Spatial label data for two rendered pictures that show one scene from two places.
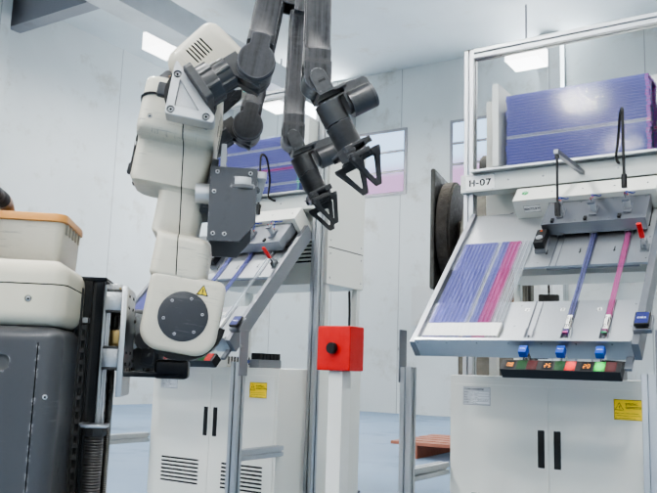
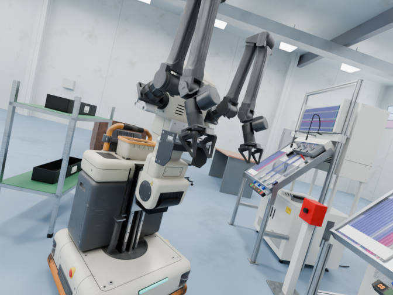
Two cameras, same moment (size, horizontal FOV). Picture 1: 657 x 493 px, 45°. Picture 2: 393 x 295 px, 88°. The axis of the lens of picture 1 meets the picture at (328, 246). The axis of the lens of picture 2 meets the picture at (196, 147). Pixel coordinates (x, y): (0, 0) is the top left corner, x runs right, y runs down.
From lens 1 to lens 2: 1.36 m
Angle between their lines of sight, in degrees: 51
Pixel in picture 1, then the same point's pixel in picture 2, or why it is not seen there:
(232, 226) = (162, 158)
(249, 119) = (223, 105)
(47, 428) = (87, 216)
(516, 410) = not seen: outside the picture
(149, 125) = not seen: hidden behind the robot
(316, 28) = (191, 56)
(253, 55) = (158, 76)
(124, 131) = (332, 98)
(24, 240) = (121, 147)
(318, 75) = (182, 85)
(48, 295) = (94, 171)
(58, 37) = (313, 68)
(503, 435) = not seen: outside the picture
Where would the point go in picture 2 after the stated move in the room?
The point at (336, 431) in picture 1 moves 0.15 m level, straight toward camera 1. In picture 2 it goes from (299, 247) to (289, 251)
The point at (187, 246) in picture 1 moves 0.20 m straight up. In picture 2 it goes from (152, 162) to (161, 122)
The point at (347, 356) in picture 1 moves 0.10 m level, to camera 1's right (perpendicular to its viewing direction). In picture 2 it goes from (310, 218) to (326, 225)
